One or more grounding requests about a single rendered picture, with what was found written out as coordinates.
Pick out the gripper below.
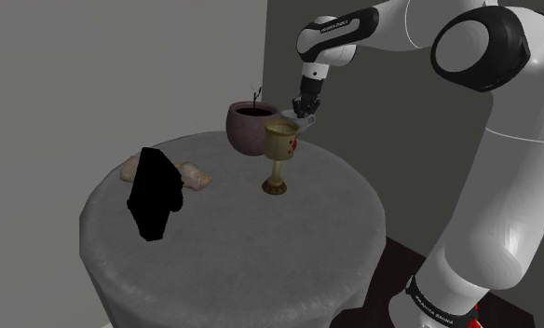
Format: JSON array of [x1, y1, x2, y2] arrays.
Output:
[[292, 75, 323, 120]]

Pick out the white cup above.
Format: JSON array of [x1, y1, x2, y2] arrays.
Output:
[[279, 108, 318, 135]]

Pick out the golden goblet with red dots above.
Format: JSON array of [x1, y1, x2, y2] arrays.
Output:
[[261, 118, 301, 197]]

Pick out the mauve plant pot with twig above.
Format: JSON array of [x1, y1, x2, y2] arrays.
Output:
[[225, 85, 282, 157]]

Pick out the beige lumpy object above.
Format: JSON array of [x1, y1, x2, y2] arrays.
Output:
[[118, 153, 213, 192]]

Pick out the round grey table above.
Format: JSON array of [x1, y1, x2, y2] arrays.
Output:
[[78, 130, 388, 328]]

